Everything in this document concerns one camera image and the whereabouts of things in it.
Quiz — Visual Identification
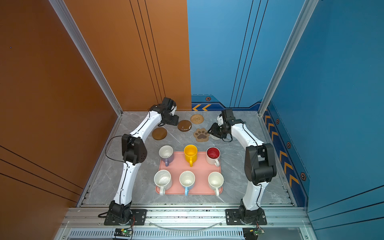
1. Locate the cork paw print coaster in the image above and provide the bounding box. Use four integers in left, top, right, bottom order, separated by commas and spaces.
193, 128, 210, 143

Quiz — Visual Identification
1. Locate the matte brown wooden coaster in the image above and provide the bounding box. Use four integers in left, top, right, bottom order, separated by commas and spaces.
152, 127, 168, 141

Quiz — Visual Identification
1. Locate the glossy dark wooden coaster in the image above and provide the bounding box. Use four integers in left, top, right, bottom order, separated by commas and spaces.
178, 120, 192, 132

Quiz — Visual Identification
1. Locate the woven rattan round coaster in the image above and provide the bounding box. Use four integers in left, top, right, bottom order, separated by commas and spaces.
190, 114, 205, 125

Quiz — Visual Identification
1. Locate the white rainbow stitched coaster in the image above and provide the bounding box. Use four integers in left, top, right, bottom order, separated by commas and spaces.
210, 135, 220, 140

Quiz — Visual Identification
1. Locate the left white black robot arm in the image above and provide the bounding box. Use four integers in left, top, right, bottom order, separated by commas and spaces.
104, 97, 179, 226

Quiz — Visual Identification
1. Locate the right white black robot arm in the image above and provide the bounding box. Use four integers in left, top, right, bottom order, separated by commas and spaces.
208, 109, 277, 226

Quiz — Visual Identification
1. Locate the white mug red inside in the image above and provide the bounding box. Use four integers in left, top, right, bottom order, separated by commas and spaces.
206, 147, 221, 167

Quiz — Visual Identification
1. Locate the yellow mug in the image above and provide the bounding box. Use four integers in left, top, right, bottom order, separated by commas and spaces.
184, 145, 198, 167

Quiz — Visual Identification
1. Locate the purple mug white inside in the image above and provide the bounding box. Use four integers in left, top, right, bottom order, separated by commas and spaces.
159, 146, 175, 167

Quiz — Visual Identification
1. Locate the white mug front right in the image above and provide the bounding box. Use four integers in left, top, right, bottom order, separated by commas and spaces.
208, 172, 224, 197

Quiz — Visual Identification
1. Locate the white mug front left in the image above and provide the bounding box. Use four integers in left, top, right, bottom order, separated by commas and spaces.
154, 170, 173, 196

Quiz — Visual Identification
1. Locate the right circuit board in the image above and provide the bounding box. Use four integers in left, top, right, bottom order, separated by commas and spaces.
243, 228, 265, 240

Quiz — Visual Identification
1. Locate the left green circuit board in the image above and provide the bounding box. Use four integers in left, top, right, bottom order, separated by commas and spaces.
113, 228, 133, 240

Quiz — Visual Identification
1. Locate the white mug blue handle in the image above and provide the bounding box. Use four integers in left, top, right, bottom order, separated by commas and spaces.
179, 171, 196, 196

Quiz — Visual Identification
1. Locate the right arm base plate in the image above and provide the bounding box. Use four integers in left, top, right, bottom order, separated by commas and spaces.
225, 208, 268, 226

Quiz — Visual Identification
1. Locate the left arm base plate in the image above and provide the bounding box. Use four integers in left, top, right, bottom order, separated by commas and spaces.
104, 209, 147, 227

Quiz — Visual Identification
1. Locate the left aluminium corner post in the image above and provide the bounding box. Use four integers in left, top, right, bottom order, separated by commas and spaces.
49, 0, 123, 117

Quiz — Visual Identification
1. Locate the aluminium corner post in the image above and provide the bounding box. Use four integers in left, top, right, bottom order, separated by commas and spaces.
258, 0, 319, 117
49, 0, 123, 117

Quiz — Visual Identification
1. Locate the right aluminium corner post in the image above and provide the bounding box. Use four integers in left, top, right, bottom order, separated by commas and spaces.
258, 0, 319, 117

